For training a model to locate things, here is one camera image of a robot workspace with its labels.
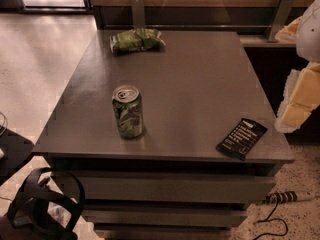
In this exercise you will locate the metal wall bracket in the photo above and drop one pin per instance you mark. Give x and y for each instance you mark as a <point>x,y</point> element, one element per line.
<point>279,19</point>
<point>138,13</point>

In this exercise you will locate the black snack bar packet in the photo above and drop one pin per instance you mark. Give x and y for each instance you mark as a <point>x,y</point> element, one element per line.
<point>244,136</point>

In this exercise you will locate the green jalapeno chip bag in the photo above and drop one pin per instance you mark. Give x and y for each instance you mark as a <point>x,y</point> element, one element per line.
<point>140,39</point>

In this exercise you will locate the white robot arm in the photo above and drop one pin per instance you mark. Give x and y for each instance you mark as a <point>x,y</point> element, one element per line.
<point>308,35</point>

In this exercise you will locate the green soda can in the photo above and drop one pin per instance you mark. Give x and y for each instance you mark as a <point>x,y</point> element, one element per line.
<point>127,106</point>

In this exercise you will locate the grey drawer cabinet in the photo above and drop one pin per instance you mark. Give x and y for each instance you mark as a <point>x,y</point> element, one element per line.
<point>169,183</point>

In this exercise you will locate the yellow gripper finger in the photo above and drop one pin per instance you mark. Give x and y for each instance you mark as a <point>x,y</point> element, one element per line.
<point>288,33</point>
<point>301,96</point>

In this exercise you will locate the black side table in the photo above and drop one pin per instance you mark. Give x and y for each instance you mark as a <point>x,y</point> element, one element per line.
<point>16,152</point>

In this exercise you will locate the black headset with straps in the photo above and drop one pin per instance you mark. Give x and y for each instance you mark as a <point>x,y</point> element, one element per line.
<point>29,208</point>

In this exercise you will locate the left metal wall bracket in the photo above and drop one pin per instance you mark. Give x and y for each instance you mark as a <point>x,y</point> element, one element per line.
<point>138,13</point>

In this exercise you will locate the right metal wall bracket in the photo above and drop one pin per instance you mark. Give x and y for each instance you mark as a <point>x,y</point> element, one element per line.
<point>279,19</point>

